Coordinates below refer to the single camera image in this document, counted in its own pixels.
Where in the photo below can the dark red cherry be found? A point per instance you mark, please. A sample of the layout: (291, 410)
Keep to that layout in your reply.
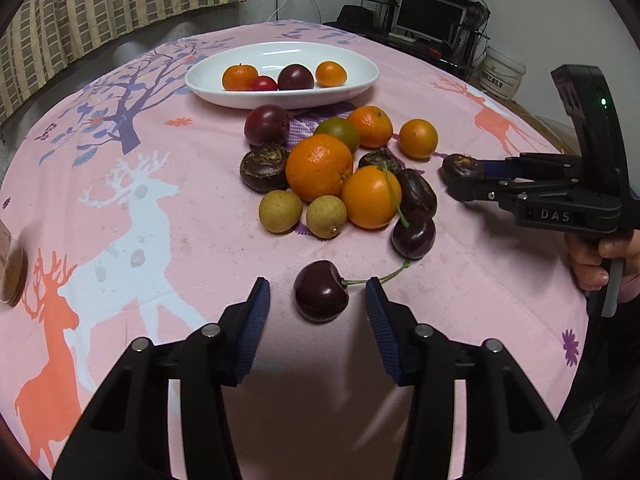
(413, 236)
(320, 297)

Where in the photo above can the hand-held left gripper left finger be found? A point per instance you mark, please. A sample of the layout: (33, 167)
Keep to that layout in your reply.
(254, 327)

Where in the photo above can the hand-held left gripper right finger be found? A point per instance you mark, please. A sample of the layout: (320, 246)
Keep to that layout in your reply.
(382, 327)

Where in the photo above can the beige checked curtain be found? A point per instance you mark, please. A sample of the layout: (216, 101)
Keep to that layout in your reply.
(100, 5)

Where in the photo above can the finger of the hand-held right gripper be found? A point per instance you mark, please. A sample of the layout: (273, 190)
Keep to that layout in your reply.
(470, 190)
(495, 167)

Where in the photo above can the computer monitor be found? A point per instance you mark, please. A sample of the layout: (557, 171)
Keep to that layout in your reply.
(430, 15)

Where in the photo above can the small orange kumquat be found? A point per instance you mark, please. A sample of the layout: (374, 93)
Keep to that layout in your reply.
(330, 73)
(239, 77)

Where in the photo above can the pink deer printed tablecloth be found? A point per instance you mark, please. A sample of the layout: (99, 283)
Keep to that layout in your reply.
(150, 260)

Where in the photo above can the dark brown water chestnut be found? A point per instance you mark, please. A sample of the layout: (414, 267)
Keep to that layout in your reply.
(416, 192)
(264, 167)
(461, 166)
(380, 159)

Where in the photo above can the dark purple plum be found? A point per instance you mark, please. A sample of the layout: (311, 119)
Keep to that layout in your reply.
(295, 77)
(266, 124)

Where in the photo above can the small red cherry tomato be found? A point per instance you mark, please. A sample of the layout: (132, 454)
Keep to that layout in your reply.
(263, 83)

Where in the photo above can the jar with wooden lid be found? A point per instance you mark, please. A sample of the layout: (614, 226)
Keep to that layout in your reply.
(11, 270)

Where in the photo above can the black bag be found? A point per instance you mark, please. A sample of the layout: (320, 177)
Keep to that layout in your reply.
(357, 20)

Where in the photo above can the person's right hand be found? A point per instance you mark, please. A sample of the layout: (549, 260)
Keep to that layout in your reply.
(587, 260)

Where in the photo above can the large orange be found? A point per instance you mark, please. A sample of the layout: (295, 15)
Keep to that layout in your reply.
(319, 168)

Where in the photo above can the white plastic bucket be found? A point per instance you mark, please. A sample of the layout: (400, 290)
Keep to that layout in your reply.
(502, 72)

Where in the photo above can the green orange tangerine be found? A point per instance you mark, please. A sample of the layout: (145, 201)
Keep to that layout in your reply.
(342, 131)

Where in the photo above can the yellow brown longan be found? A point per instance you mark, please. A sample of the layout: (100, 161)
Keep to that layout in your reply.
(326, 216)
(280, 211)

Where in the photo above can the white oval plate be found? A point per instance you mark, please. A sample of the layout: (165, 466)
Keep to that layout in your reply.
(280, 67)

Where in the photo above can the small orange tangerine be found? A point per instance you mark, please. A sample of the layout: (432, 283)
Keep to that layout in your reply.
(418, 138)

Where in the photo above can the dark clothing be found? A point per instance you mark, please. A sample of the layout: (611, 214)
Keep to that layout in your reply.
(605, 375)

